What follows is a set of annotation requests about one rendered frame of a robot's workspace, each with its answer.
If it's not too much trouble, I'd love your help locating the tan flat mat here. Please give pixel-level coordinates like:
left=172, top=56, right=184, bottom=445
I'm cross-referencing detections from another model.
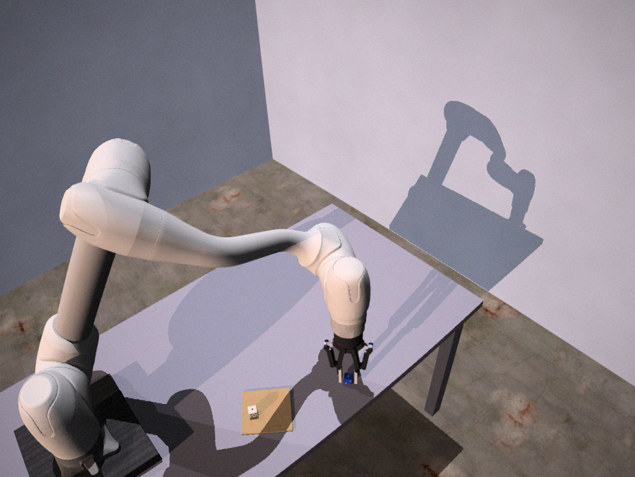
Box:
left=242, top=388, right=293, bottom=435

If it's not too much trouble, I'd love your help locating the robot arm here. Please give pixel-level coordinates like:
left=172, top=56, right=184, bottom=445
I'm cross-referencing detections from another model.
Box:
left=19, top=138, right=371, bottom=477

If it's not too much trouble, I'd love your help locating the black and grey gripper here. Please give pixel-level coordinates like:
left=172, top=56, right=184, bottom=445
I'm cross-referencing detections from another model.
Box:
left=323, top=333, right=373, bottom=384

